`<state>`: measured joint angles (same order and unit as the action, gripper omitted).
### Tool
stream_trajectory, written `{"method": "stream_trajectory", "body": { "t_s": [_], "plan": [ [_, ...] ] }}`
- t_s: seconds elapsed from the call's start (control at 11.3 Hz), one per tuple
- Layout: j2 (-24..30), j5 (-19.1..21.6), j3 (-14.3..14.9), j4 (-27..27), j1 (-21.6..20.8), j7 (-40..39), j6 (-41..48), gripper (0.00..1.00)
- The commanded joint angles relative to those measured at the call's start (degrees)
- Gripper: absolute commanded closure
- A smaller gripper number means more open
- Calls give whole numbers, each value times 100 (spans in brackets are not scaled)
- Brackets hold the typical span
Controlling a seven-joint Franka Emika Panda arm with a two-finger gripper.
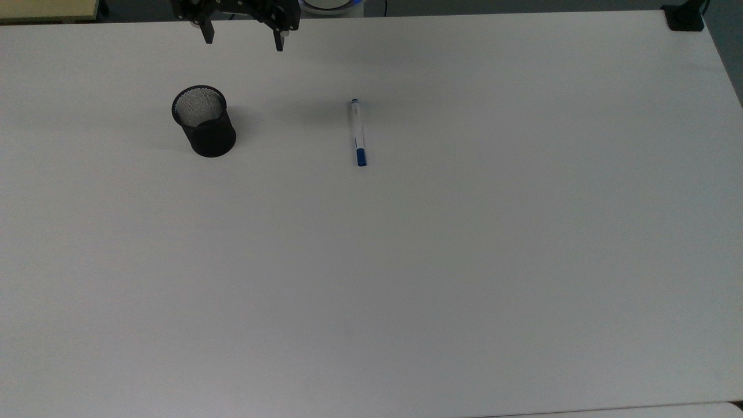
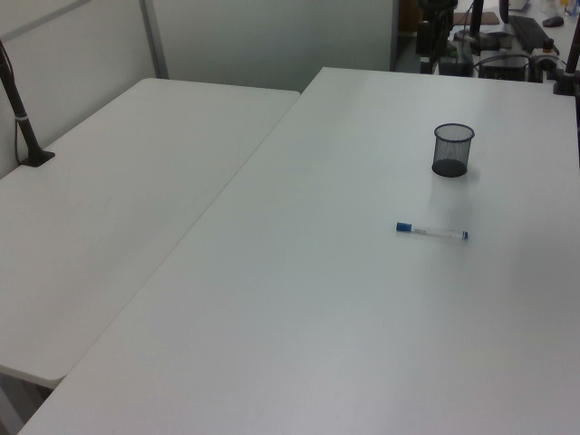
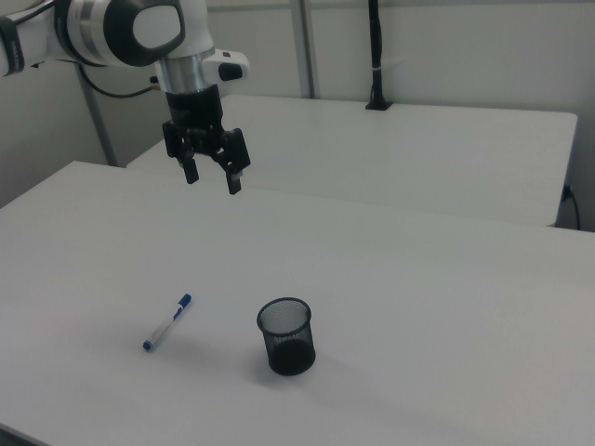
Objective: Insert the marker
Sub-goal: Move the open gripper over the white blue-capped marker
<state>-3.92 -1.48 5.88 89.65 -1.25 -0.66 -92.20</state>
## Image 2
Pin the white marker with blue cap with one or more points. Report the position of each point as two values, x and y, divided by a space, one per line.
430 231

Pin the black mesh pen cup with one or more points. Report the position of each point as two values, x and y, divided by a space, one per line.
448 156

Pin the black equipment stand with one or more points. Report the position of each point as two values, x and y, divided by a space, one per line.
441 41

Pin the grey electronics box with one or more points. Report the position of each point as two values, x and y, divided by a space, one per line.
503 65

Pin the black monitor stand round base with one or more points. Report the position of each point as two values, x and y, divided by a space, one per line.
487 40

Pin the black keyboard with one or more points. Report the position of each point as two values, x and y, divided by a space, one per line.
528 31

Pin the black computer mouse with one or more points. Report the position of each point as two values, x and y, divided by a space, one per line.
553 21

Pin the grey metal partition post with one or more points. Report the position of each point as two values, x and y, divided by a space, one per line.
154 41

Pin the black camera pole with base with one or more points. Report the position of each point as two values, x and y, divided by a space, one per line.
25 131

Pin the small grey camera device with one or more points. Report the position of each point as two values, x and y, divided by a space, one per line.
546 54

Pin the black camera pole with clamp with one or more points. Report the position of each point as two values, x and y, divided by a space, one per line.
566 81

